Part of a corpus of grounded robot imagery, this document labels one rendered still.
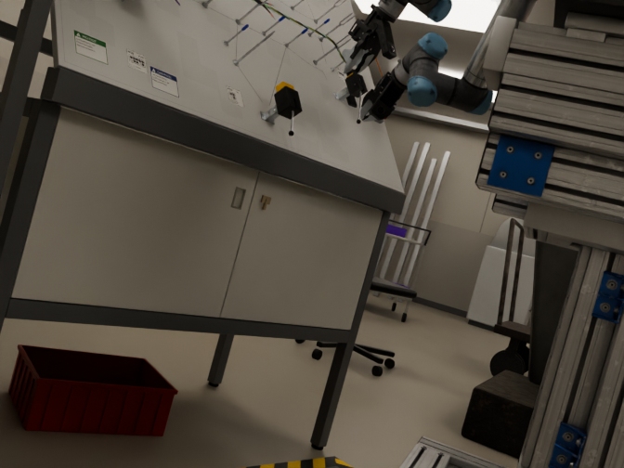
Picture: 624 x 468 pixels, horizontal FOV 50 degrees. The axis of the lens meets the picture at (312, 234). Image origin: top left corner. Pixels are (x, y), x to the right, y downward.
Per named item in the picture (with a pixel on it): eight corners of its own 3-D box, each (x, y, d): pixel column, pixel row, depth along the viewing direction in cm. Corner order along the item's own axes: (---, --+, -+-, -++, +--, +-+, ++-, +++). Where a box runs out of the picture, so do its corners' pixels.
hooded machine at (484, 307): (523, 336, 819) (554, 228, 816) (522, 341, 762) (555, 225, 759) (469, 319, 841) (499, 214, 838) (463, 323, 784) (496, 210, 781)
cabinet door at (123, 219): (219, 318, 175) (259, 171, 174) (11, 297, 135) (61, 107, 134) (214, 315, 176) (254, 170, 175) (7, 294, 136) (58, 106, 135)
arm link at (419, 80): (454, 97, 169) (456, 65, 174) (412, 84, 167) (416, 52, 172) (441, 116, 175) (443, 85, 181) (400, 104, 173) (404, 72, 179)
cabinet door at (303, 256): (352, 331, 214) (385, 212, 214) (222, 318, 174) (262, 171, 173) (345, 328, 216) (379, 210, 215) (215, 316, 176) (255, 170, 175)
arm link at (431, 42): (424, 47, 171) (426, 24, 175) (399, 72, 179) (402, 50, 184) (449, 60, 173) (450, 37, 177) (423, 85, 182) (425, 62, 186)
